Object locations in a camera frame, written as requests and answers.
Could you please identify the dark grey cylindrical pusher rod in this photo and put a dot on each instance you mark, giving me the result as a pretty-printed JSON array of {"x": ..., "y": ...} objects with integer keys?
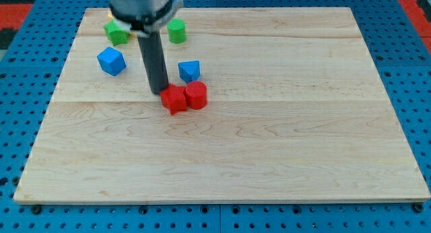
[{"x": 153, "y": 58}]

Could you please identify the red star block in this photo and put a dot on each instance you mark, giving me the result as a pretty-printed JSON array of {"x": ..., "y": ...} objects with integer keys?
[{"x": 173, "y": 98}]

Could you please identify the red cylinder block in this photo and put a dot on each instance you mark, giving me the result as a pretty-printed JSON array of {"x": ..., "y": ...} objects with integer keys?
[{"x": 196, "y": 95}]

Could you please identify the green star block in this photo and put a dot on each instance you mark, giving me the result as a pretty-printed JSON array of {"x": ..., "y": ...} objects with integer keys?
[{"x": 115, "y": 34}]

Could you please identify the green cylinder block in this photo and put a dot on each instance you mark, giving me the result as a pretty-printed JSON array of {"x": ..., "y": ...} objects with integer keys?
[{"x": 177, "y": 31}]

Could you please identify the blue cube block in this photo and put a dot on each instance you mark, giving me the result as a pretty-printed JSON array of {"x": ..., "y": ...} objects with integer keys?
[{"x": 111, "y": 61}]

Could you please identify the blue triangular block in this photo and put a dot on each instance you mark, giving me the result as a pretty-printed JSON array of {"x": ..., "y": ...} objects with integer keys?
[{"x": 189, "y": 71}]

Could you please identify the wooden board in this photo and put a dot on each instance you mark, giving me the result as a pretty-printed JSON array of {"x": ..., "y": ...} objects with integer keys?
[{"x": 296, "y": 113}]

